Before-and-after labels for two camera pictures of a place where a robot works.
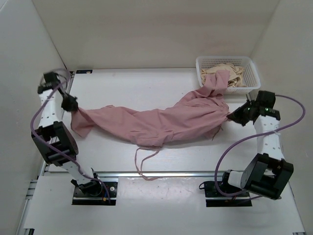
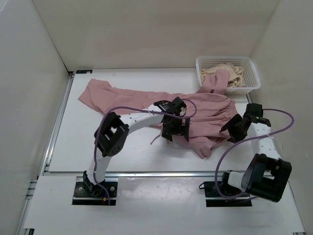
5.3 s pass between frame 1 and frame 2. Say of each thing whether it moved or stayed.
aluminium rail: stayed
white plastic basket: stayed
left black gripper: moved
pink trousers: moved
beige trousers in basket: stayed
